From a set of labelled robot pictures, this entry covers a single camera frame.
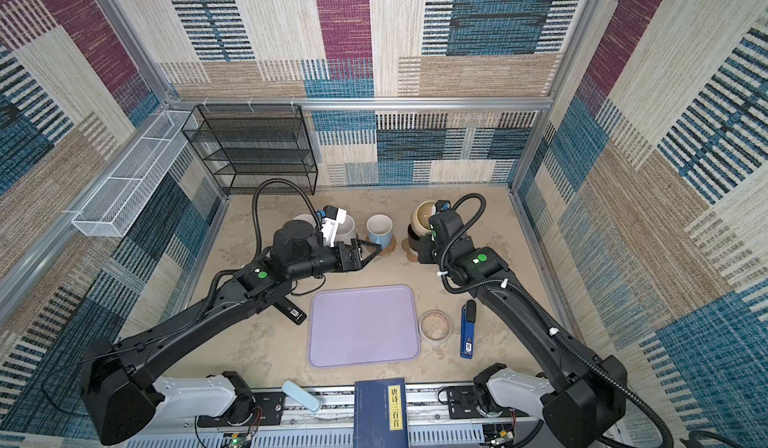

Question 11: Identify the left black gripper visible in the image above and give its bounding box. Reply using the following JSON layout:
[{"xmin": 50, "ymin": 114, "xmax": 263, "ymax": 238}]
[{"xmin": 290, "ymin": 240, "xmax": 382, "ymax": 284}]

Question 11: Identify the white ceramic mug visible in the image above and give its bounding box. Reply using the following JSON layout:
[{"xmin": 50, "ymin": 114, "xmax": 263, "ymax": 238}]
[{"xmin": 335, "ymin": 214, "xmax": 357, "ymax": 245}]

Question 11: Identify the brown flower-shaped coaster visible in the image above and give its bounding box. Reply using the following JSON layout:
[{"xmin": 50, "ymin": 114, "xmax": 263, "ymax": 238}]
[{"xmin": 401, "ymin": 240, "xmax": 418, "ymax": 263}]

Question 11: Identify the white mug blue handle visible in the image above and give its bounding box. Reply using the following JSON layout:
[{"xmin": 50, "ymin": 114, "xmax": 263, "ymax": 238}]
[{"xmin": 366, "ymin": 214, "xmax": 393, "ymax": 251}]

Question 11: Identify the beige ceramic mug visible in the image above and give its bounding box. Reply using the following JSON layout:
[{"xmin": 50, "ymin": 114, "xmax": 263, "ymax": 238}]
[{"xmin": 410, "ymin": 200, "xmax": 436, "ymax": 237}]

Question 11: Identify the woven rattan round coaster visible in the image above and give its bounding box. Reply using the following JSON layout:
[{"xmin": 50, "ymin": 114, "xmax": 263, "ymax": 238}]
[{"xmin": 380, "ymin": 236, "xmax": 397, "ymax": 256}]

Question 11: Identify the white mug purple outside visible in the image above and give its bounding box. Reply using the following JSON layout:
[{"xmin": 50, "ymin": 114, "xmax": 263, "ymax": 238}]
[{"xmin": 294, "ymin": 213, "xmax": 316, "ymax": 226}]

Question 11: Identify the black mug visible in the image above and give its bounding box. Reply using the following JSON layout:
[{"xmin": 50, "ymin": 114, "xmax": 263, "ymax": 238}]
[{"xmin": 407, "ymin": 224, "xmax": 427, "ymax": 253}]

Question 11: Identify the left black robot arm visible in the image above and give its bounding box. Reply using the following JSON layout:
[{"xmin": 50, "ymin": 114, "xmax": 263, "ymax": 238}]
[{"xmin": 80, "ymin": 206, "xmax": 382, "ymax": 446}]

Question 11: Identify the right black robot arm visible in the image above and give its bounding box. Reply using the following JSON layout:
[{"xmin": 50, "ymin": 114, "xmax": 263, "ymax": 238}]
[{"xmin": 417, "ymin": 193, "xmax": 674, "ymax": 447}]

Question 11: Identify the purple serving tray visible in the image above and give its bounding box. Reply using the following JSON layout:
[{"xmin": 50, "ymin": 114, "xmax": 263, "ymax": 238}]
[{"xmin": 308, "ymin": 285, "xmax": 421, "ymax": 368}]

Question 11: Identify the black remote control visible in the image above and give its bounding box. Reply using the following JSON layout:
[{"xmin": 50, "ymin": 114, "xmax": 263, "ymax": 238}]
[{"xmin": 273, "ymin": 297, "xmax": 307, "ymax": 325}]

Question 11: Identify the dark blue book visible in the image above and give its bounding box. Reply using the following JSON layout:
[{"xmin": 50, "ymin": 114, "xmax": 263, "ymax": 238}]
[{"xmin": 353, "ymin": 378, "xmax": 409, "ymax": 448}]

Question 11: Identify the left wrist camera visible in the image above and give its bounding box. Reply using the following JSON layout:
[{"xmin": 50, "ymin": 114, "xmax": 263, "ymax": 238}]
[{"xmin": 318, "ymin": 205, "xmax": 347, "ymax": 247}]

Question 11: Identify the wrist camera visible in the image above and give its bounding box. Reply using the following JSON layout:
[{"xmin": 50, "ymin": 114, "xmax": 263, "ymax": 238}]
[
  {"xmin": 434, "ymin": 200, "xmax": 451, "ymax": 214},
  {"xmin": 318, "ymin": 205, "xmax": 347, "ymax": 247}
]

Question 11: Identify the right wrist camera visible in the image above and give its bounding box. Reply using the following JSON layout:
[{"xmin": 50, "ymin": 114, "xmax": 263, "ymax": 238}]
[{"xmin": 434, "ymin": 200, "xmax": 451, "ymax": 214}]

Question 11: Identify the black wire shelf rack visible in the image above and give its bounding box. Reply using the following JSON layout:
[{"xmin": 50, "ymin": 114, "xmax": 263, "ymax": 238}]
[{"xmin": 181, "ymin": 104, "xmax": 318, "ymax": 195}]

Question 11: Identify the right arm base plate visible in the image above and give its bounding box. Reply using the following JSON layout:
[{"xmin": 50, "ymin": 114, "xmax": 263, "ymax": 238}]
[{"xmin": 436, "ymin": 385, "xmax": 528, "ymax": 419}]

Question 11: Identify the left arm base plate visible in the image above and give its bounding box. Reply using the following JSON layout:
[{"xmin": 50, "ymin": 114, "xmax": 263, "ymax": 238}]
[{"xmin": 196, "ymin": 391, "xmax": 285, "ymax": 428}]

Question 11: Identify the white wire mesh basket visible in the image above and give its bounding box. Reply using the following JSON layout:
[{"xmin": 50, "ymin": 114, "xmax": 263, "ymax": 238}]
[{"xmin": 72, "ymin": 110, "xmax": 189, "ymax": 238}]

